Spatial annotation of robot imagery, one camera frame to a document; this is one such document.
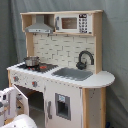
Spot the black toy faucet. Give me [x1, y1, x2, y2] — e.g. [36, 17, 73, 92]
[75, 50, 95, 71]

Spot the black toy stovetop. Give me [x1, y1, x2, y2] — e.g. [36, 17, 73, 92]
[20, 63, 56, 73]

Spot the red stove knob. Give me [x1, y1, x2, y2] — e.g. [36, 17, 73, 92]
[32, 81, 37, 87]
[13, 76, 19, 82]

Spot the red left stove knob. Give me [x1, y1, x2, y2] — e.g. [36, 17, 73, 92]
[13, 76, 19, 82]

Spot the toy microwave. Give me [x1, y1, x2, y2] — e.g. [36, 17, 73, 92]
[55, 14, 92, 34]

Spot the red right stove knob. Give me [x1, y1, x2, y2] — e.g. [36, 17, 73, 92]
[32, 81, 37, 87]

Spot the white oven door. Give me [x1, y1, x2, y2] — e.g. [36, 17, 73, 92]
[14, 85, 29, 115]

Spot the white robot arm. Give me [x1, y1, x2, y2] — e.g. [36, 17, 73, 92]
[0, 87, 37, 128]

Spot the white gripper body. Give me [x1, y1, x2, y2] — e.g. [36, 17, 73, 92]
[0, 87, 21, 125]

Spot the grey range hood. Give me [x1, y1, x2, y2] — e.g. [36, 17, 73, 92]
[25, 15, 54, 34]

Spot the wooden toy kitchen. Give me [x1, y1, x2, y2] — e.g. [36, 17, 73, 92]
[8, 10, 115, 128]

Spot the white cabinet door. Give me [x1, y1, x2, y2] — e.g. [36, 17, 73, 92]
[44, 82, 82, 128]

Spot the grey toy sink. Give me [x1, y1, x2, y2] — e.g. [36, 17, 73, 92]
[52, 67, 92, 81]

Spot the silver toy pot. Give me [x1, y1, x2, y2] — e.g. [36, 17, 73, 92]
[24, 56, 40, 67]

